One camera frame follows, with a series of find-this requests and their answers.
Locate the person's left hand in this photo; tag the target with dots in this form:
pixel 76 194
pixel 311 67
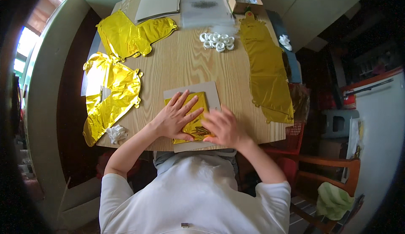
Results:
pixel 172 120

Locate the person's right hand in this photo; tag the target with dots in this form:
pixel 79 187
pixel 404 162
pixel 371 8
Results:
pixel 227 129

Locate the grey cardboard sheet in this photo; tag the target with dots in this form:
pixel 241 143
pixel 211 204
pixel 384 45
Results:
pixel 211 93

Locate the white ribbon bundle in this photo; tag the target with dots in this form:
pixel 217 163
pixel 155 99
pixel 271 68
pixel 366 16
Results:
pixel 116 134
pixel 285 41

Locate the red plastic basket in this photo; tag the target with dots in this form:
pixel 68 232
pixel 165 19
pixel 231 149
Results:
pixel 294 137

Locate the long gold foil balloon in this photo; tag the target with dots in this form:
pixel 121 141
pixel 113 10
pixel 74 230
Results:
pixel 267 72

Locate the brown plastic bag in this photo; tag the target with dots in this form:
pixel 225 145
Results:
pixel 300 102

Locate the person's body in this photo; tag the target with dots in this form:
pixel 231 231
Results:
pixel 193 199

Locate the pile of white ribbon rolls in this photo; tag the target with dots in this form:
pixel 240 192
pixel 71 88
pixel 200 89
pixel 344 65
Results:
pixel 218 41

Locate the wooden chair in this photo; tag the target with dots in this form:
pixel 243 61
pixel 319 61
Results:
pixel 319 166

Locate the grey plastic stool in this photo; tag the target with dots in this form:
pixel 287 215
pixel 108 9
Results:
pixel 338 123

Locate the stack of clear plastic bags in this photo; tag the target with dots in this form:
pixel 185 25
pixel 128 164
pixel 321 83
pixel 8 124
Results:
pixel 205 10

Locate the stack of grey cards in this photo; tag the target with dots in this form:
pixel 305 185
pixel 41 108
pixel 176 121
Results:
pixel 158 6

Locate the green cloth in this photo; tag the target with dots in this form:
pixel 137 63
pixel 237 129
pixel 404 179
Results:
pixel 333 200

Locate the white cabinet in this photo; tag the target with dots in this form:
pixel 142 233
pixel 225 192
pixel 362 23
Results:
pixel 310 9

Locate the white refrigerator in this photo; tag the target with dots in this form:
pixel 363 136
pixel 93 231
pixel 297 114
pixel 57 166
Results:
pixel 379 145

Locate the window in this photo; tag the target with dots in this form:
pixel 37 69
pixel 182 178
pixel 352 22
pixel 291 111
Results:
pixel 27 47

